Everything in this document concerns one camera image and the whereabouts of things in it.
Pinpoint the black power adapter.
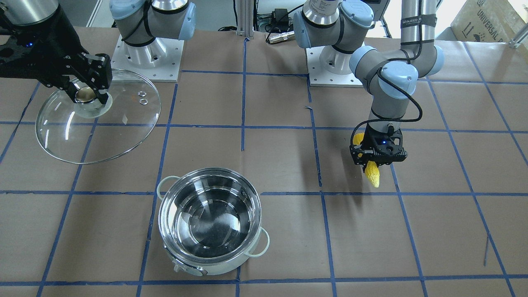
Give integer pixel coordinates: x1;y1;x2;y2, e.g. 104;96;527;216
271;8;289;26

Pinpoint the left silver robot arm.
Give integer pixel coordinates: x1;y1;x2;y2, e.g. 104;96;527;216
293;0;445;168

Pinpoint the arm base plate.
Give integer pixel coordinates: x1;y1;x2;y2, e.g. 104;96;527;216
111;36;185;83
305;45;363;88

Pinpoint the cardboard box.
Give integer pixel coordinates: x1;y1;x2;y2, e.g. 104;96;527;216
451;0;528;42

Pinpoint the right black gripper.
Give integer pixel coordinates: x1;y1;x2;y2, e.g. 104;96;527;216
0;8;113;105

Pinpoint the aluminium frame post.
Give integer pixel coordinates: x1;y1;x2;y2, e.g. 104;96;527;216
235;0;256;40

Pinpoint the white pot with steel rim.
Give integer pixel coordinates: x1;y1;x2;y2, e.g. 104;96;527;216
156;167;271;276

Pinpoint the glass pot lid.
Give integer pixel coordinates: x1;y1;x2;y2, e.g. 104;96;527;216
35;69;161;164

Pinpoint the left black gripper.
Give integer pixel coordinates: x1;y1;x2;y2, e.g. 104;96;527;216
349;120;408;167

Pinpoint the yellow corn cob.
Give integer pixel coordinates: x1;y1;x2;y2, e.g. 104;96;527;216
352;133;380;188

